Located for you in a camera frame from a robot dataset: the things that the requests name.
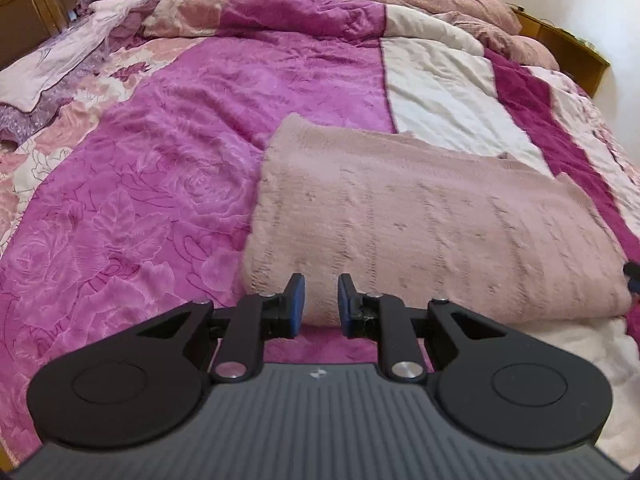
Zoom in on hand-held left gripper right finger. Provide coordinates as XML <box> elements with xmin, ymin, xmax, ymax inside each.
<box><xmin>337</xmin><ymin>273</ymin><xmax>507</xmax><ymax>385</ymax></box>

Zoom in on purple floral cloth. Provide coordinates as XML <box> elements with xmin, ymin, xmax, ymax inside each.
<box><xmin>0</xmin><ymin>0</ymin><xmax>177</xmax><ymax>147</ymax></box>

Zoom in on wooden bed headboard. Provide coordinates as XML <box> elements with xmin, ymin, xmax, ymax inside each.
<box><xmin>195</xmin><ymin>0</ymin><xmax>612</xmax><ymax>98</ymax></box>

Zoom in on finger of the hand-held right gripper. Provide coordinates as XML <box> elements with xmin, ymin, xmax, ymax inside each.
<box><xmin>623</xmin><ymin>262</ymin><xmax>640</xmax><ymax>307</ymax></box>

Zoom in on pink knitted sweater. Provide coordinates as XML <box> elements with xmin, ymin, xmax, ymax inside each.
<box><xmin>241</xmin><ymin>113</ymin><xmax>635</xmax><ymax>328</ymax></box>

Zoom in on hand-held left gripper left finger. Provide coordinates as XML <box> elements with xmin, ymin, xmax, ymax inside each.
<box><xmin>134</xmin><ymin>272</ymin><xmax>307</xmax><ymax>385</ymax></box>

